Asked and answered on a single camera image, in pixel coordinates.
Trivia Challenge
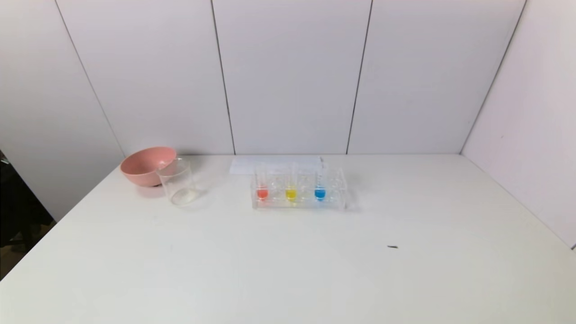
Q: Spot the clear plastic test tube rack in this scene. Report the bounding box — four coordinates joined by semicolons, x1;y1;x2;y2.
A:
251;166;348;212

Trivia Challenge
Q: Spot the clear plastic beaker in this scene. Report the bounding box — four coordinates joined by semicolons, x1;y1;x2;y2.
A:
155;157;199;207

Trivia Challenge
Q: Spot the pink bowl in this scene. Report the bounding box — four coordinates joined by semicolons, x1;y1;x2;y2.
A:
119;146;178;188

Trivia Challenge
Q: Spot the test tube with yellow liquid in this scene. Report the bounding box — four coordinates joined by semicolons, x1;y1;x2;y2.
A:
285;162;299;203

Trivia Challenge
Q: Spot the test tube with red liquid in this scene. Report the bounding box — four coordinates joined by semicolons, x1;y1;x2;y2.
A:
255;163;270;202

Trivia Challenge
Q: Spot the test tube with blue liquid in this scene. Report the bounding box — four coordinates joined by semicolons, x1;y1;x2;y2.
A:
314;161;328;202

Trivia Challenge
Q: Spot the white paper sheet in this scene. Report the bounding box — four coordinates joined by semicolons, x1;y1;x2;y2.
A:
229;156;324;176

